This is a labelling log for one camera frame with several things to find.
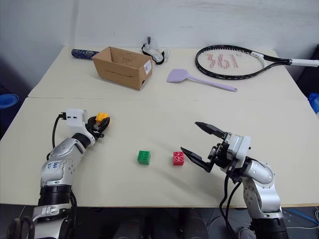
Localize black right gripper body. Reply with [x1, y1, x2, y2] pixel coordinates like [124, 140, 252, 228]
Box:
[208, 133, 238, 173]

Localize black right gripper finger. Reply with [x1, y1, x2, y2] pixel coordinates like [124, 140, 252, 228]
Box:
[194, 121, 226, 140]
[180, 146, 215, 173]

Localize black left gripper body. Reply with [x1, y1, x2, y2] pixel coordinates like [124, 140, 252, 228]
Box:
[86, 121, 105, 140]

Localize yellow toy cube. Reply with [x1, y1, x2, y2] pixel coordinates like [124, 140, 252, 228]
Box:
[96, 112, 111, 125]

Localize red toy cube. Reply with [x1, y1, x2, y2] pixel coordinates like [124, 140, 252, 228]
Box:
[172, 151, 186, 166]

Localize green toy cube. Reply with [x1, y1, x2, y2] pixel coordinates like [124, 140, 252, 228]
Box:
[137, 150, 152, 165]

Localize brown cardboard box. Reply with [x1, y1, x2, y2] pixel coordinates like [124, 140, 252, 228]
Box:
[92, 46, 154, 92]

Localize purple silicone spatula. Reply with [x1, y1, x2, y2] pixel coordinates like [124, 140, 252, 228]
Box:
[166, 68, 238, 93]

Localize blue patterned tube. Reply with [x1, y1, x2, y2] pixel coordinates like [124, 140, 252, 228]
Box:
[71, 48, 101, 61]

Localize black and white tennis racket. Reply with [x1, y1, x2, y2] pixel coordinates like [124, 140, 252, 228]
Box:
[194, 44, 319, 81]

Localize clear safety goggles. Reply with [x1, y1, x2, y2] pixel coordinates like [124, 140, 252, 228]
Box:
[140, 36, 170, 66]

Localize blue round container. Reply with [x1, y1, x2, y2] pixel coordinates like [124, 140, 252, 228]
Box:
[0, 93, 19, 110]

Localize blue plastic bag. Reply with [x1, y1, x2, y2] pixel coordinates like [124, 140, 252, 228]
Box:
[307, 92, 319, 116]

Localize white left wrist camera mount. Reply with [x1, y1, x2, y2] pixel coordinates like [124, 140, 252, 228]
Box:
[62, 109, 89, 135]

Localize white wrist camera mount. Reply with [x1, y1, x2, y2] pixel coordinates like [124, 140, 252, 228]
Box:
[62, 109, 89, 135]
[228, 134, 252, 161]

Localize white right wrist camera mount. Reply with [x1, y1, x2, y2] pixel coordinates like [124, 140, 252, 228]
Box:
[228, 134, 252, 161]

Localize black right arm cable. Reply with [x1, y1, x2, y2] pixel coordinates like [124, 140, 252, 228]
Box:
[219, 171, 243, 239]

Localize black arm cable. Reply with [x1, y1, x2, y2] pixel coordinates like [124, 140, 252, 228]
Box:
[219, 171, 243, 239]
[52, 113, 66, 150]

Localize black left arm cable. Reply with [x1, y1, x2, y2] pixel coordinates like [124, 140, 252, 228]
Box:
[52, 113, 66, 150]

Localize dark coiled cable loop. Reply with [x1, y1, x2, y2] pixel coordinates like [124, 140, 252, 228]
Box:
[5, 216, 36, 239]

